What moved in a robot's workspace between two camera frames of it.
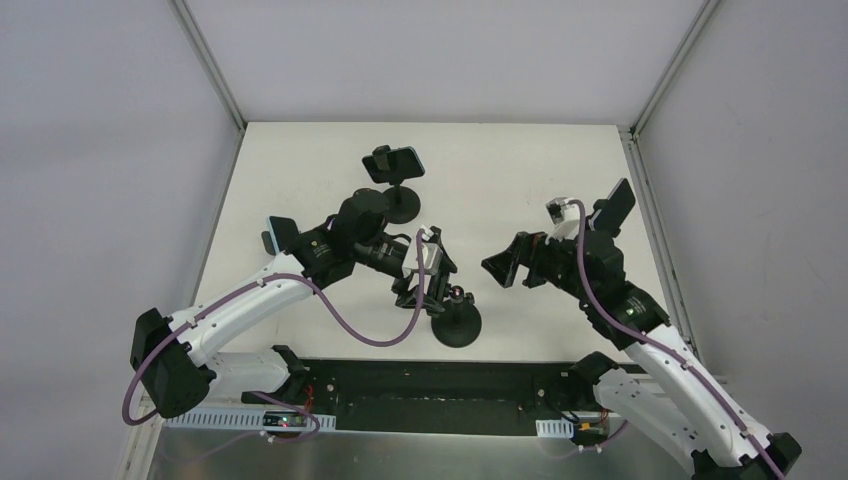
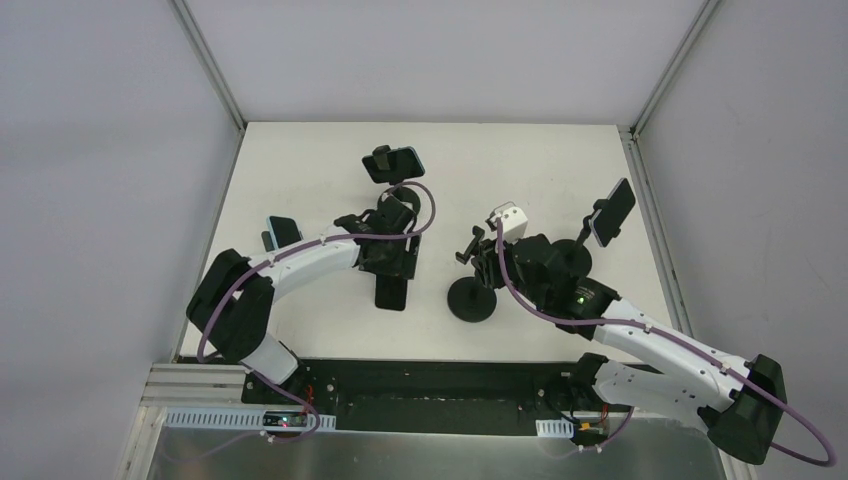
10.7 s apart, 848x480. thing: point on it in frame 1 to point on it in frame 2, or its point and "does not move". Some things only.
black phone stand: x=403 y=202 does not move
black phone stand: x=460 y=325 to x=472 y=299
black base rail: x=434 y=396 does not move
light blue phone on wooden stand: x=282 y=231 does not move
